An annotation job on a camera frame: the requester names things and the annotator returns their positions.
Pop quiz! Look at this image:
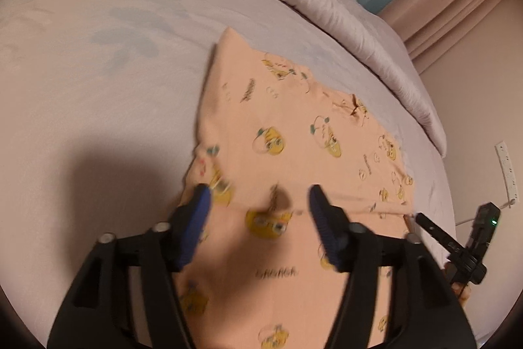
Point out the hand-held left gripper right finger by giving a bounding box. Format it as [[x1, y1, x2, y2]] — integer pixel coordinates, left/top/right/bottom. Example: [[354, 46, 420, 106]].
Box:
[[307, 184, 478, 349]]

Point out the white cable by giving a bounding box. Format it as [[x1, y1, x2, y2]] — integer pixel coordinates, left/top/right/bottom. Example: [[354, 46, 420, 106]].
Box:
[[455, 202, 517, 227]]

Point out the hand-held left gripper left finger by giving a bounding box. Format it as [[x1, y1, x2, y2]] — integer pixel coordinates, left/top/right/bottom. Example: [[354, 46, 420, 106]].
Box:
[[46, 183, 213, 349]]

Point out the orange cartoon print shirt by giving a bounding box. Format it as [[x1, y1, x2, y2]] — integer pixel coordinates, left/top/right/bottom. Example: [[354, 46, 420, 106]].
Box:
[[180, 27, 415, 347]]

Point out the person's right hand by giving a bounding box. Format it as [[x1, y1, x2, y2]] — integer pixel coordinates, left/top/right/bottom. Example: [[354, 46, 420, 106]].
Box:
[[451, 283, 471, 309]]

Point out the white power strip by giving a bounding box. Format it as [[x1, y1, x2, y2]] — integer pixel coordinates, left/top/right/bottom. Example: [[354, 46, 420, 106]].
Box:
[[495, 142, 519, 206]]

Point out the pink curtain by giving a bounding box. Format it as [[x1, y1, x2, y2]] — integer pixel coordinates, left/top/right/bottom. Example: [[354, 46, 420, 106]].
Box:
[[378, 0, 523, 74]]

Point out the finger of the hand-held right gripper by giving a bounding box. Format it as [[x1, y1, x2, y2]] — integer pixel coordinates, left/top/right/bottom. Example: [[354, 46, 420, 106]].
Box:
[[414, 212, 464, 257]]

